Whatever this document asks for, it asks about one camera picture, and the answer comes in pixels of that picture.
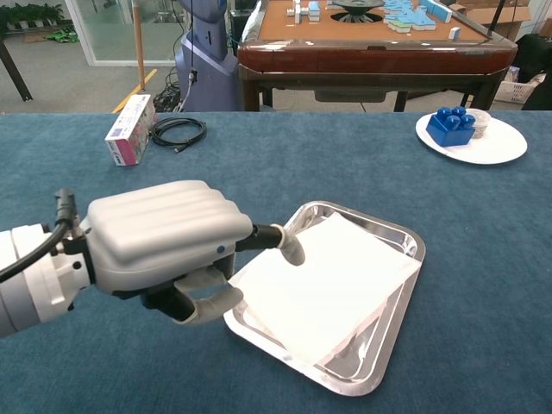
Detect green item on floor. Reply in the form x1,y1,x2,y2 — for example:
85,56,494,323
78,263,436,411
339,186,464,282
45,26,80,44

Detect black table centre dome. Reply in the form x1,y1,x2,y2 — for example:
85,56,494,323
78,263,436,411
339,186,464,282
329,0,386,22

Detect hanging black cable plug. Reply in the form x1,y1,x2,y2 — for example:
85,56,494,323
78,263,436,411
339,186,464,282
187,0,199,85

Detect brown cardboard box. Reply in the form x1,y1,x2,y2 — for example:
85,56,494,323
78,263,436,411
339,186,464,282
448,0,532,40

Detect blue building block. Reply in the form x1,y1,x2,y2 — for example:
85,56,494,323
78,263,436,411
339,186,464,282
425,106,477,148

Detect coiled black cable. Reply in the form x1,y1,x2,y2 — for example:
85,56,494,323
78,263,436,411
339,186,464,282
149,117,208,154

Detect white paper sheet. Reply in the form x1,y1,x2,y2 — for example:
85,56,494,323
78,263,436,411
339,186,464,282
232,213,418,363

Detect small mahjong tile cluster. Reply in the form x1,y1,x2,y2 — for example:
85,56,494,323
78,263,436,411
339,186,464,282
286,0,323,22

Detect large mahjong tile pile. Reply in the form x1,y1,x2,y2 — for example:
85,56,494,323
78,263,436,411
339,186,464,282
383,0,454,34

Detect white round plate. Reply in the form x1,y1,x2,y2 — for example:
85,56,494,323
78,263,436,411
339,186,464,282
415,112,529,166

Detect small clear plastic container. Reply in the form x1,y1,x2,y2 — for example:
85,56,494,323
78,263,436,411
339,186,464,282
465,108,492,140

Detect tangled floor cables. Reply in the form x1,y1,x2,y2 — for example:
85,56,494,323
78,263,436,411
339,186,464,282
153,68,187,113

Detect brown mahjong table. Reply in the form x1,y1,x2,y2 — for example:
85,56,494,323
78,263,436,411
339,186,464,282
236,0,518,112

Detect white glass door frame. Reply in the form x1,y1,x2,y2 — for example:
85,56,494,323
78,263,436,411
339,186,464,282
64,0,182,68

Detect white plastic basket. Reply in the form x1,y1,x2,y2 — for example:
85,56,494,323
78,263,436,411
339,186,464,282
495,68,540,104

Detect white pink cardboard box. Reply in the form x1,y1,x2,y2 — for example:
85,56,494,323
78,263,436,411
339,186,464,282
104,94,158,167

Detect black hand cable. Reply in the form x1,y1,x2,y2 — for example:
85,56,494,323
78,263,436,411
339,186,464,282
0,188,78,284

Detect person in black trousers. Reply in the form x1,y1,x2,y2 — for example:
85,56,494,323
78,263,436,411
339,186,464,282
515,33,552,111

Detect stainless steel tray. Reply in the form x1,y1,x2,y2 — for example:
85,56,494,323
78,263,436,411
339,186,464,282
223,200,427,397

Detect wooden pole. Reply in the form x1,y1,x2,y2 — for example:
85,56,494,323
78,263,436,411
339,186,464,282
131,0,147,91

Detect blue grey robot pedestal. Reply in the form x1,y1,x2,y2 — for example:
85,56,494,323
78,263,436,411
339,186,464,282
174,0,242,112

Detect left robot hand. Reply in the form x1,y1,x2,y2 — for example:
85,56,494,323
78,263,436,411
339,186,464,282
62,179,306,325

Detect dark slanted table leg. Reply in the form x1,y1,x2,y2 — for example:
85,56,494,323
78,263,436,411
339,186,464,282
0,38,34,103

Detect green potted plants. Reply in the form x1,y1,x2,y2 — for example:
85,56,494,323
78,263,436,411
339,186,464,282
0,3,65,31

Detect black tripod stand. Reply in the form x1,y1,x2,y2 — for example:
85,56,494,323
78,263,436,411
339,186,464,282
486,0,506,38

